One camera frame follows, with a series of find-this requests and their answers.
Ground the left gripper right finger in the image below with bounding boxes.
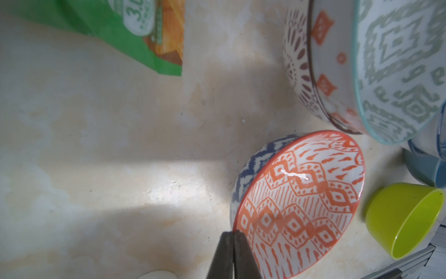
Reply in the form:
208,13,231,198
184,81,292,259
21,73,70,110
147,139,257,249
233,230,262,279

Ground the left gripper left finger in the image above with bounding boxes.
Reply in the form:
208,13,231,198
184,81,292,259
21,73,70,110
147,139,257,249
206,231,234,279

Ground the red diamond pattern bowl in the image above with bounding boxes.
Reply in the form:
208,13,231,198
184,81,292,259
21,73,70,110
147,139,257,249
230,130,365,279

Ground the plain blue shallow bowl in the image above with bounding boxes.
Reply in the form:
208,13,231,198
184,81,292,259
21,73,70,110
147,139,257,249
403,149,446,189

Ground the blue floral bowl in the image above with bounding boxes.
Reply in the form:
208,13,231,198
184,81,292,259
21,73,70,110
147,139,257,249
408,103,446,161

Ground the brown lattice pattern bowl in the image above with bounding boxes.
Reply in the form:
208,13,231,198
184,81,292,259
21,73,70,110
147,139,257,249
283,1,361,135

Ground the green geometric pattern bowl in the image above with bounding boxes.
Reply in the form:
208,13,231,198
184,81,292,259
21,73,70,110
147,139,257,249
352,1,446,145

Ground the orange floral bowl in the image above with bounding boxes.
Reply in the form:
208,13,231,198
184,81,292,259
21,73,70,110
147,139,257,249
137,270,178,279

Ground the lime green bowl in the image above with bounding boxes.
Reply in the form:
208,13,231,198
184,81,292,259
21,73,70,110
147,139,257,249
365,183,446,260

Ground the green snack chip bag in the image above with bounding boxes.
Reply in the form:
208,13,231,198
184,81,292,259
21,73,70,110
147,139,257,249
1,0,185,76

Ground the aluminium front rail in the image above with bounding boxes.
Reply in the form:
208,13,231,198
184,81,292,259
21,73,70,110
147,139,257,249
363,244,436,279

